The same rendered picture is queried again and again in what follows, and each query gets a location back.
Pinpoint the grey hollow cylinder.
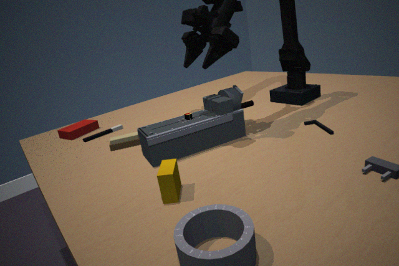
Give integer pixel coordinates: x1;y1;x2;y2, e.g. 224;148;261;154
173;204;256;266

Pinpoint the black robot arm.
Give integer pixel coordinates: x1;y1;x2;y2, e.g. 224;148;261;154
181;0;310;90

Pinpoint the red rectangular block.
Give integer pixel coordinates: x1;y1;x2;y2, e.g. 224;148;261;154
57;120;99;140

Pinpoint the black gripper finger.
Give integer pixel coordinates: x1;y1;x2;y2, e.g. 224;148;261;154
202;36;232;69
183;39;203;68

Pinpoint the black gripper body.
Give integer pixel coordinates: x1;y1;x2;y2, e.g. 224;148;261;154
181;9;239;50

